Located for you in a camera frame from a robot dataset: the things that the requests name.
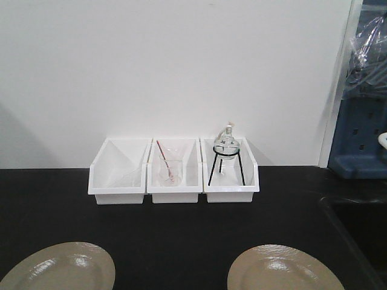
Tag clear glass beaker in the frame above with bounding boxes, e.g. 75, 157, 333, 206
158, 159, 183, 187

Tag clear plastic bag of pegs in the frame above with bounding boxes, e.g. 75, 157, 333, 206
342, 1, 386, 100

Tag left white storage bin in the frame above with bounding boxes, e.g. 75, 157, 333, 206
88, 138, 152, 205

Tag tan ceramic plate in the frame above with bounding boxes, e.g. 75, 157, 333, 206
227, 244, 344, 289
1, 242, 115, 289

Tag white lab faucet green knobs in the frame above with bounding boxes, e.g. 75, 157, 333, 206
378, 132, 387, 149

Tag blue-grey pegboard drying rack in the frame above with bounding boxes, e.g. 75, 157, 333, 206
328, 97, 386, 179

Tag black lab sink basin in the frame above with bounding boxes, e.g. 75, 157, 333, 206
319, 197, 386, 289

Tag round glass flask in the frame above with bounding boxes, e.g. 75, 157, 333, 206
213, 122, 240, 160

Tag white storage bin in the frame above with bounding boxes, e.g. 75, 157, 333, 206
88, 138, 152, 205
146, 137, 203, 204
200, 137, 259, 203

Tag red glass stirring rod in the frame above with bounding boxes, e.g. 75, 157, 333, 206
156, 140, 174, 182

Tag middle white storage bin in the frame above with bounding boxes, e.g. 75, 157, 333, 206
146, 137, 203, 204

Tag right white storage bin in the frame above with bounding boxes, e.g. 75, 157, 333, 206
200, 137, 259, 203

